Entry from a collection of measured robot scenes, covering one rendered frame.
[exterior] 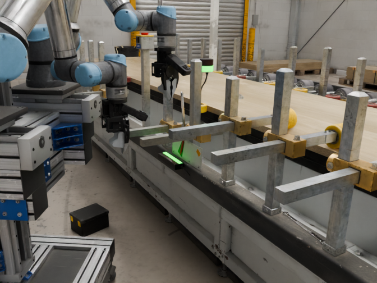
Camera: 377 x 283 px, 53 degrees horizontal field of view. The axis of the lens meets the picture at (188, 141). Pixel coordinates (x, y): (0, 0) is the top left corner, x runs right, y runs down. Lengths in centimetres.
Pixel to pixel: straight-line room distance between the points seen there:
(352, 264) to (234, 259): 96
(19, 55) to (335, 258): 96
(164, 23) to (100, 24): 784
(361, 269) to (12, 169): 95
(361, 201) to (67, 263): 130
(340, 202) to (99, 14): 858
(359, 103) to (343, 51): 970
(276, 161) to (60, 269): 114
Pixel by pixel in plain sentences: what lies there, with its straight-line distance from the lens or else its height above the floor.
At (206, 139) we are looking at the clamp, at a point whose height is 83.
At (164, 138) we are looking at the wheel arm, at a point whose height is 85.
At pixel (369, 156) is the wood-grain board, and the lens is 130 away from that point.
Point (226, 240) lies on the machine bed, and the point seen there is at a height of 24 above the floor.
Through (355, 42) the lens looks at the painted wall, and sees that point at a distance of 1041.
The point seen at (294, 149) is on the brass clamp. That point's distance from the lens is 112.
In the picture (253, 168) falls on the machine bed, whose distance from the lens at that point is 164.
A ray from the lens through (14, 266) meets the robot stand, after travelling 164.
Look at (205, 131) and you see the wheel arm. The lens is 125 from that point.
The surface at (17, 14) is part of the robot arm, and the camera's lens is 106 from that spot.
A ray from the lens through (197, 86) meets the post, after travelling 154.
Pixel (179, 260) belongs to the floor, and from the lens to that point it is 223.
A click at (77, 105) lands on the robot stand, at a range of 153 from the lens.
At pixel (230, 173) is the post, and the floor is 75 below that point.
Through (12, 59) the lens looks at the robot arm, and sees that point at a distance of 102.
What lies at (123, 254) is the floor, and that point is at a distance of 230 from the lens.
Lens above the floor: 130
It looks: 18 degrees down
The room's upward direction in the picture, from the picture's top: 1 degrees clockwise
